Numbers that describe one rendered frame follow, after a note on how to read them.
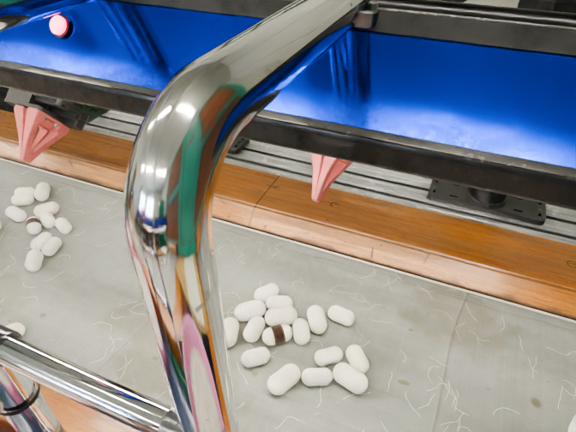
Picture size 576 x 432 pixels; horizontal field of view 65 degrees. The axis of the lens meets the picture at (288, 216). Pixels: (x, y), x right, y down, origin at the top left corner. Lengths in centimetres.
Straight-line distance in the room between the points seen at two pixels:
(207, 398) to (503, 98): 17
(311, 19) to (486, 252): 50
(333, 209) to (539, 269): 27
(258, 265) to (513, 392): 32
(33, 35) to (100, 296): 35
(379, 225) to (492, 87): 43
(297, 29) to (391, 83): 8
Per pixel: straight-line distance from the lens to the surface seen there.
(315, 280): 59
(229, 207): 68
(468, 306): 60
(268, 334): 51
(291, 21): 17
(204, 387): 16
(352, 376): 48
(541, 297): 63
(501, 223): 86
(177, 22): 28
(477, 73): 23
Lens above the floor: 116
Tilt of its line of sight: 38 degrees down
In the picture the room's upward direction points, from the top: straight up
